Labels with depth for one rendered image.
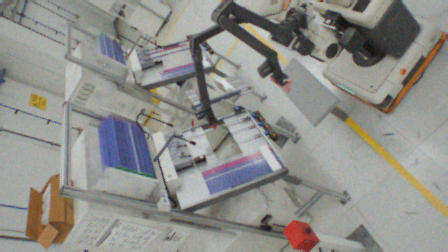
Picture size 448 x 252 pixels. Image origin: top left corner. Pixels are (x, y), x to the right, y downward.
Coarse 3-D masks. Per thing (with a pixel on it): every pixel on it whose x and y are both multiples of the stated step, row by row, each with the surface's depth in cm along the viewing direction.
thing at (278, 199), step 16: (256, 192) 236; (272, 192) 248; (288, 192) 269; (208, 208) 270; (224, 208) 256; (240, 208) 243; (256, 208) 232; (272, 208) 230; (288, 208) 244; (256, 224) 235; (208, 240) 257; (224, 240) 244; (240, 240) 241; (256, 240) 249; (272, 240) 257
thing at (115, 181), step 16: (64, 112) 200; (96, 112) 219; (112, 112) 220; (64, 128) 188; (64, 144) 177; (64, 160) 168; (64, 176) 159; (112, 176) 176; (128, 176) 180; (144, 176) 187; (288, 176) 206; (112, 192) 183; (128, 192) 187; (144, 192) 192; (160, 192) 186; (304, 208) 238
